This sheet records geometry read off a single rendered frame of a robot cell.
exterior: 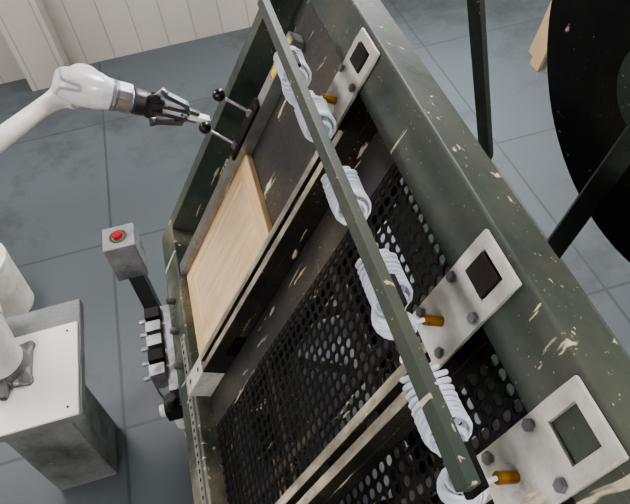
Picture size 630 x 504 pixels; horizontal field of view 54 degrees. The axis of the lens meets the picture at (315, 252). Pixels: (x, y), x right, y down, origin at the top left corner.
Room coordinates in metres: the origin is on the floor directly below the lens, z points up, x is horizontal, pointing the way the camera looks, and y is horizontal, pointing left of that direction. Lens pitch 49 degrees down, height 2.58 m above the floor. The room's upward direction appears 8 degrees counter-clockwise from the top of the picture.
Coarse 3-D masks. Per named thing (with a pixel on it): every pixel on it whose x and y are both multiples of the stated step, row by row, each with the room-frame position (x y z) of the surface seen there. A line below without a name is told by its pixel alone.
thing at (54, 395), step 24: (24, 336) 1.37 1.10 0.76; (48, 336) 1.36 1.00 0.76; (72, 336) 1.34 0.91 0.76; (48, 360) 1.25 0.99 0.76; (72, 360) 1.24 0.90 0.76; (48, 384) 1.16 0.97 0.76; (72, 384) 1.14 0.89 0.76; (0, 408) 1.09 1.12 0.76; (24, 408) 1.08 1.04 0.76; (48, 408) 1.06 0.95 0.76; (72, 408) 1.05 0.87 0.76; (0, 432) 1.00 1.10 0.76
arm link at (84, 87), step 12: (60, 72) 1.53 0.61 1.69; (72, 72) 1.54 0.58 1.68; (84, 72) 1.55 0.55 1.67; (96, 72) 1.57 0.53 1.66; (60, 84) 1.51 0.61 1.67; (72, 84) 1.51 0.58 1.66; (84, 84) 1.51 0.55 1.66; (96, 84) 1.52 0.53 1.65; (108, 84) 1.54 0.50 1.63; (60, 96) 1.51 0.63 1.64; (72, 96) 1.50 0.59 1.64; (84, 96) 1.50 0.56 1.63; (96, 96) 1.51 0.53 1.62; (108, 96) 1.52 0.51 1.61; (96, 108) 1.51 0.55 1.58; (108, 108) 1.52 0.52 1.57
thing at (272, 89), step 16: (288, 32) 1.55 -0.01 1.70; (272, 80) 1.50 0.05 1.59; (272, 96) 1.50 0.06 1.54; (256, 128) 1.49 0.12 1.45; (240, 160) 1.48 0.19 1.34; (224, 176) 1.49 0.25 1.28; (224, 192) 1.47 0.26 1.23; (208, 208) 1.49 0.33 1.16; (208, 224) 1.46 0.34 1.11; (192, 240) 1.48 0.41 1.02; (192, 256) 1.45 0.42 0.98
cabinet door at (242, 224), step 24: (240, 168) 1.47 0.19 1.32; (240, 192) 1.40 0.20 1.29; (216, 216) 1.46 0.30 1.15; (240, 216) 1.32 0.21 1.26; (264, 216) 1.20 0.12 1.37; (216, 240) 1.38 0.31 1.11; (240, 240) 1.25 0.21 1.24; (264, 240) 1.14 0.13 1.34; (192, 264) 1.44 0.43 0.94; (216, 264) 1.30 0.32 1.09; (240, 264) 1.18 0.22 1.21; (192, 288) 1.36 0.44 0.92; (216, 288) 1.23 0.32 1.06; (192, 312) 1.27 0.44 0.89; (216, 312) 1.15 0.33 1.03
